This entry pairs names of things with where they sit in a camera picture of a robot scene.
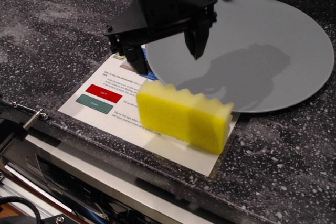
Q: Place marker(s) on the grey round plate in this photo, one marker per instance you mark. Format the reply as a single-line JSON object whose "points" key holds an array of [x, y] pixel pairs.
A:
{"points": [[261, 55]]}

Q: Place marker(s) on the metal clamp with spring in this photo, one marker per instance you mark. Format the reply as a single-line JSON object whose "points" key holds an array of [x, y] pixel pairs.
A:
{"points": [[13, 130]]}

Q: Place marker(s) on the black bracket with screw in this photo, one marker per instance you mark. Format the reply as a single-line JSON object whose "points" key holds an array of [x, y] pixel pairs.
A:
{"points": [[58, 219]]}

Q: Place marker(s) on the yellow sponge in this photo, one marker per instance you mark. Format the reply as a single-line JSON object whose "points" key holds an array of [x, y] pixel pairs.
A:
{"points": [[192, 118]]}

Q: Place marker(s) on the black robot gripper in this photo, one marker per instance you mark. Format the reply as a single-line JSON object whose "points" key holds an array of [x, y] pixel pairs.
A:
{"points": [[145, 21]]}

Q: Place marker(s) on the laminated dishwasher instruction sheet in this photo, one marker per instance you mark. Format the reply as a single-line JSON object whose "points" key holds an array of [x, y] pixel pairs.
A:
{"points": [[107, 101]]}

